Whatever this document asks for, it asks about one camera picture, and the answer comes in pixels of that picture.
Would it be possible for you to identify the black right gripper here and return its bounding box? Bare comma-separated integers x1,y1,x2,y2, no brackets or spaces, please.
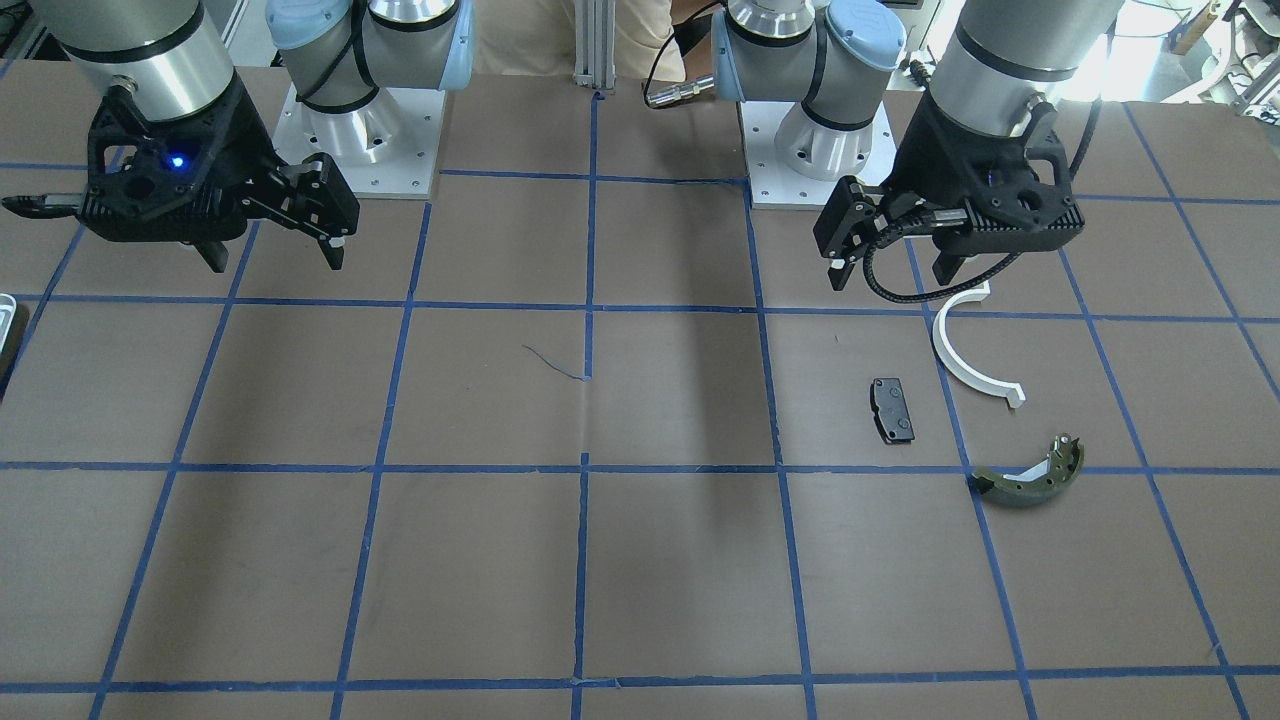
189,150,360,274

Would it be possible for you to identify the olive brake shoe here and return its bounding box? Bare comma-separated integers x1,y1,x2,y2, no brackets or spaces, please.
969,434,1085,507

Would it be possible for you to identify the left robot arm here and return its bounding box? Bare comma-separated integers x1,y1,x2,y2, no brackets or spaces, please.
710,1,1123,304

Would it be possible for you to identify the aluminium frame post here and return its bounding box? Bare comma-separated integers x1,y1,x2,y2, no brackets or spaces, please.
572,0,617,94

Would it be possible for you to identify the black brake pad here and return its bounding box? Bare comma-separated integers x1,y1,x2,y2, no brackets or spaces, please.
869,377,915,445

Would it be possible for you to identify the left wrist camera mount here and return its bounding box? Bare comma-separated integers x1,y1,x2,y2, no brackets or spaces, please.
886,91,1084,258

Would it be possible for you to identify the white curved plastic part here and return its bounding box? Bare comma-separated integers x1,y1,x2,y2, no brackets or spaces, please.
931,281,1027,410

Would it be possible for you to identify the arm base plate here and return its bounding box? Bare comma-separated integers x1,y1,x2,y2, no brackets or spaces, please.
273,87,449,201
739,101,896,210

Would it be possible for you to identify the person in beige shirt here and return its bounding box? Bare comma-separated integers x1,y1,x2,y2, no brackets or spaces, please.
474,1,705,82

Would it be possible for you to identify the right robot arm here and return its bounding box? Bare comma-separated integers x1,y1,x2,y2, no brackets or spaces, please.
3,1,475,273

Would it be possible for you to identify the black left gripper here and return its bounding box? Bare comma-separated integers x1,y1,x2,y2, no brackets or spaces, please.
813,176,969,291

